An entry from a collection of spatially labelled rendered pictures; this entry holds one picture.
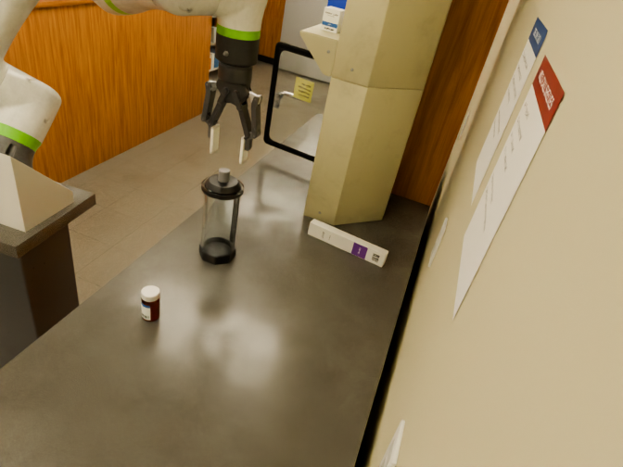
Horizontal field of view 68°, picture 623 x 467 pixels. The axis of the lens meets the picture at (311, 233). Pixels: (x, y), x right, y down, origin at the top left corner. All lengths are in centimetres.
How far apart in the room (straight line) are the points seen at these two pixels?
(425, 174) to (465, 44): 47
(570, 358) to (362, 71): 118
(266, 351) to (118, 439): 35
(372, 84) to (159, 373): 92
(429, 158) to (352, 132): 46
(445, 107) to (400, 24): 46
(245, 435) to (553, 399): 77
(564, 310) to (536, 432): 6
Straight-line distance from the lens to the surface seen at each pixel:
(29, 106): 150
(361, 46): 135
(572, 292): 27
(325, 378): 107
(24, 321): 173
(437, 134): 175
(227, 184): 118
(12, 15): 141
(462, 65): 169
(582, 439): 21
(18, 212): 143
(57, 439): 99
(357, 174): 148
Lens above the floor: 176
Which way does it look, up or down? 33 degrees down
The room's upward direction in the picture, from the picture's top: 12 degrees clockwise
